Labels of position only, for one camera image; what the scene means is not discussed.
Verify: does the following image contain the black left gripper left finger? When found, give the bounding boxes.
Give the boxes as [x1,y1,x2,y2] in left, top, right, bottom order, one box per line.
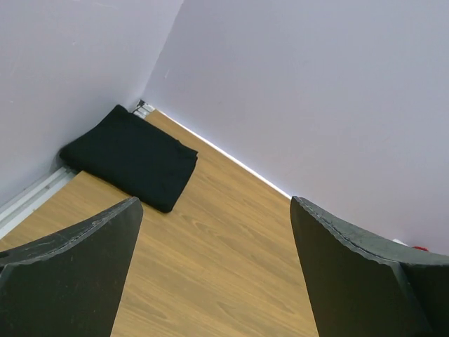
[1,197,143,336]

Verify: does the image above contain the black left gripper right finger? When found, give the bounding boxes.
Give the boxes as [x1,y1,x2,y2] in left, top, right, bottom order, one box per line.
[290,197,448,336]

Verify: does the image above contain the folded black t-shirt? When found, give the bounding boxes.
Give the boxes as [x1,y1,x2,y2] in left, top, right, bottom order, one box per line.
[60,105,198,213]

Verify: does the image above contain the aluminium table frame rail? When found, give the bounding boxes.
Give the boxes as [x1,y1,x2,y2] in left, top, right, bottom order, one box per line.
[0,99,155,239]

